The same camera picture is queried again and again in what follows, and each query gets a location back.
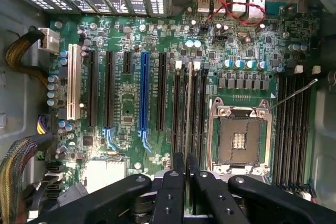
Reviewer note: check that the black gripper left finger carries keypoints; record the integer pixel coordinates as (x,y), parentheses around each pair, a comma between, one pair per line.
(168,203)

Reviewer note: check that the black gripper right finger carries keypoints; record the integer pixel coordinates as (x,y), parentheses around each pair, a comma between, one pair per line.
(223,203)

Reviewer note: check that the long black expansion slot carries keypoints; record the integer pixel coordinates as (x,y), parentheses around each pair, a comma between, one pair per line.
(162,90)
(93,87)
(109,87)

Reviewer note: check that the blue expansion slot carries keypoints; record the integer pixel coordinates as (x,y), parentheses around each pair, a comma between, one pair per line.
(144,90)

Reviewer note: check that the short black expansion slot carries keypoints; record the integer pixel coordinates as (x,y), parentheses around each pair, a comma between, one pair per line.
(127,62)

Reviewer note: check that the white expansion slot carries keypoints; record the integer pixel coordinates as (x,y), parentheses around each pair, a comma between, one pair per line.
(73,82)

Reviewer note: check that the metal CPU socket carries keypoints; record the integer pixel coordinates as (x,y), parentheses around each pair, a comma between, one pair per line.
(240,134)

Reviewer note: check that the silver chipset heatsink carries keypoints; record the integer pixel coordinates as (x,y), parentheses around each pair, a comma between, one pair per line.
(105,171)

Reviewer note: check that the black SATA port block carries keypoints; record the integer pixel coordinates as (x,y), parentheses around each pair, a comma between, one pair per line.
(53,179)

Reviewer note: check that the thin metal locking lever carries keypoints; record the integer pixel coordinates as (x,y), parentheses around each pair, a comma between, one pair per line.
(294,93)

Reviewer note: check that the green motherboard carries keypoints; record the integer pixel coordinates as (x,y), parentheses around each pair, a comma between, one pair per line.
(157,31)

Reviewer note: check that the grey metal PC case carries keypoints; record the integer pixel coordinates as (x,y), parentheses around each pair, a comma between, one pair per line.
(15,90)

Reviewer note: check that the silver USB port block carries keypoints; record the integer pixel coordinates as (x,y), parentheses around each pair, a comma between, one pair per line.
(204,3)

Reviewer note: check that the silver ethernet port block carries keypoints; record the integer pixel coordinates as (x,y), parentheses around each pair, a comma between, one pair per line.
(245,3)

